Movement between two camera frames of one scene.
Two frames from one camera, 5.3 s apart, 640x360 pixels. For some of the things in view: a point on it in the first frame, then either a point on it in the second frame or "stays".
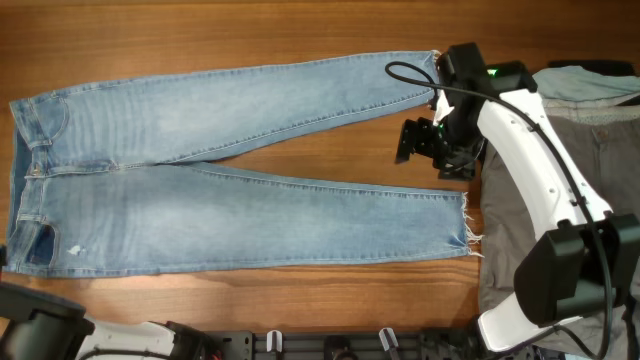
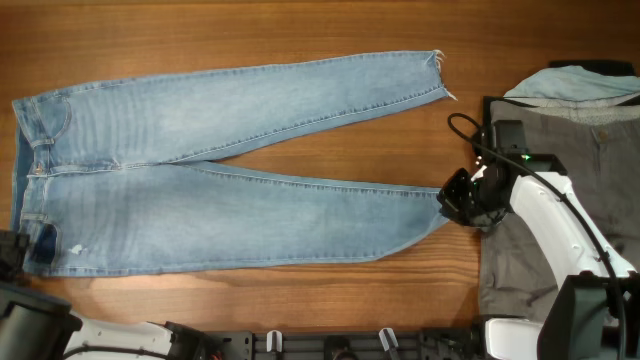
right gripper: (416, 138) to (449, 197)
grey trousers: (604, 137) stays
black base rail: (430, 344) stays
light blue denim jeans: (109, 180) stays
